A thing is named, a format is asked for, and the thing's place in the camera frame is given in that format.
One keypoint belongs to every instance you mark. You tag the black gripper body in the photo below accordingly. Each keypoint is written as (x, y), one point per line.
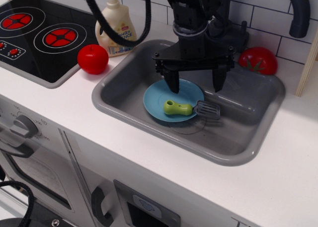
(196, 53)

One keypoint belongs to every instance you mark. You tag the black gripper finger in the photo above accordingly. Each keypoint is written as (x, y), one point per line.
(172, 80)
(219, 77)

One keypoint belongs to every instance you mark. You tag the green handled grey spatula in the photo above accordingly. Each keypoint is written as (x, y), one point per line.
(202, 108)

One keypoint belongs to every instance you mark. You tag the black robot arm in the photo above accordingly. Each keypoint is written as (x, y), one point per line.
(192, 17)

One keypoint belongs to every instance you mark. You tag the blue plate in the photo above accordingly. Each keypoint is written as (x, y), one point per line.
(158, 93)

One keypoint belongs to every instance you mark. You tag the grey toy sink basin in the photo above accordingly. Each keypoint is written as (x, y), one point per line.
(248, 104)

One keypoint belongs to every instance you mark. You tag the dark grey toy faucet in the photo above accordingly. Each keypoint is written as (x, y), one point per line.
(221, 28)

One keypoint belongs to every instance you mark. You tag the red toy tomato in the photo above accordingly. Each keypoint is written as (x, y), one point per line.
(259, 60)

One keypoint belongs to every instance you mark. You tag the red toy apple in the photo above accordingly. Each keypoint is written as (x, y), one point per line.
(93, 59)

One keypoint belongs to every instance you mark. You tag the cream detergent bottle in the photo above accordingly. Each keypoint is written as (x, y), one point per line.
(117, 16)

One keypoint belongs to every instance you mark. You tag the wooden side panel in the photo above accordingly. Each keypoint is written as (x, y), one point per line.
(312, 58)

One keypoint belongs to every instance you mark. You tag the black toy stove top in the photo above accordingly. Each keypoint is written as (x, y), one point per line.
(40, 39)

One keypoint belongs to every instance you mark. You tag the grey dishwasher control panel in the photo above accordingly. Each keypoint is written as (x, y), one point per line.
(141, 211)

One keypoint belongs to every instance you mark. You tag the grey oven knob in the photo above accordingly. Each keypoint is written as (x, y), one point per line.
(24, 127)

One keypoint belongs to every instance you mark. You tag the toy oven door window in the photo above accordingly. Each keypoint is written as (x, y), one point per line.
(42, 176)

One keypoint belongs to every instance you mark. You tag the dark grey cabinet handle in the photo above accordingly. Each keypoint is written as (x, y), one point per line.
(97, 197)

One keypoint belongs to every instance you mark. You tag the grey oven door handle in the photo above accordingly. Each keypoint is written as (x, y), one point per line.
(14, 145)

